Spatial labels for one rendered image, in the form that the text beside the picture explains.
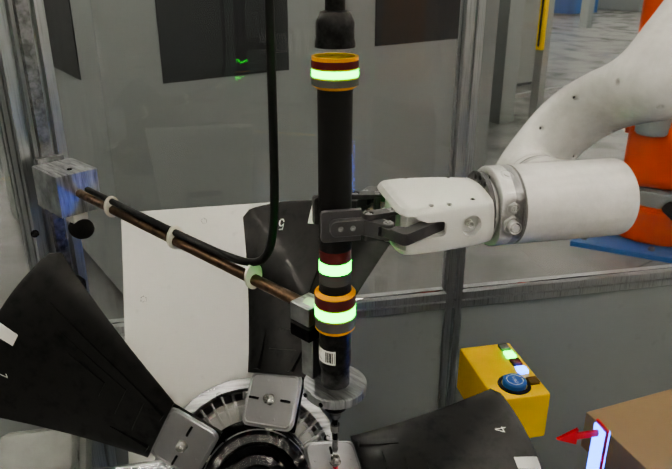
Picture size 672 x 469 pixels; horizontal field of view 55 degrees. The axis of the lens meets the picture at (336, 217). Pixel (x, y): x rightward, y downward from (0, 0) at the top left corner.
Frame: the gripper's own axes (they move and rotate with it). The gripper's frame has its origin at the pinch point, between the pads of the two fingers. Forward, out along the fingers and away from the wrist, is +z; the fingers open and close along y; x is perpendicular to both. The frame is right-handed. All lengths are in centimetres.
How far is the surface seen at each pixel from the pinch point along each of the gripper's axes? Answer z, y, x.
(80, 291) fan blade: 27.2, 9.9, -10.8
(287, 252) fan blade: 2.9, 17.4, -11.6
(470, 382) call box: -31, 31, -47
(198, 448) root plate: 15.6, 2.3, -28.4
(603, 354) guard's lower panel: -87, 70, -74
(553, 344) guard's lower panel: -72, 70, -69
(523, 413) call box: -36, 21, -46
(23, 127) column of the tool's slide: 42, 55, -2
